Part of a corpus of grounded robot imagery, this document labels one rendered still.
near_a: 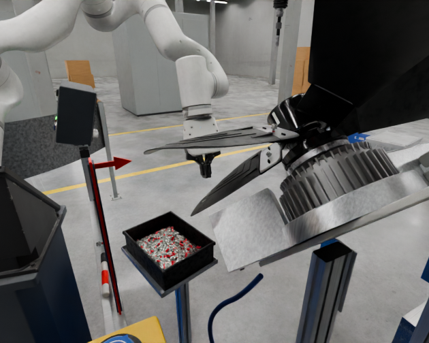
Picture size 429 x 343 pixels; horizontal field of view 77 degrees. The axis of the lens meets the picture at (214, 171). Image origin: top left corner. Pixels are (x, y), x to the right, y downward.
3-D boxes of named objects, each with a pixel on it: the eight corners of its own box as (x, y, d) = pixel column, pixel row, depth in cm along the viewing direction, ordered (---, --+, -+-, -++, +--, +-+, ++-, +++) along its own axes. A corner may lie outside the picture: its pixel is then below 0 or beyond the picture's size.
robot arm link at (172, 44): (184, 35, 92) (223, 105, 84) (140, 29, 83) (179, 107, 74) (194, 11, 86) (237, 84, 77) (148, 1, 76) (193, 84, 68)
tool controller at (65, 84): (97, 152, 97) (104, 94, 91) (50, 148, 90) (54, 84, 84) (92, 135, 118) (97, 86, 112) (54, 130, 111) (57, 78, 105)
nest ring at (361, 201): (351, 224, 69) (344, 211, 71) (462, 177, 47) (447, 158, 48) (267, 257, 58) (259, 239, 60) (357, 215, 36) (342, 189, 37)
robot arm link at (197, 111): (186, 106, 70) (188, 118, 70) (216, 103, 74) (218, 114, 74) (176, 110, 78) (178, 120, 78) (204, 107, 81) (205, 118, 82)
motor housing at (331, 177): (352, 224, 67) (325, 179, 72) (444, 184, 48) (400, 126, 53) (278, 252, 57) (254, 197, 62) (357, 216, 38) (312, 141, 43)
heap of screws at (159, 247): (208, 260, 75) (208, 249, 74) (165, 286, 67) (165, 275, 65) (171, 230, 88) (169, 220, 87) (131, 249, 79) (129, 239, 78)
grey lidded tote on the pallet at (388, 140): (416, 162, 327) (424, 136, 314) (397, 175, 292) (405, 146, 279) (380, 153, 356) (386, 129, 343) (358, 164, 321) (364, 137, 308)
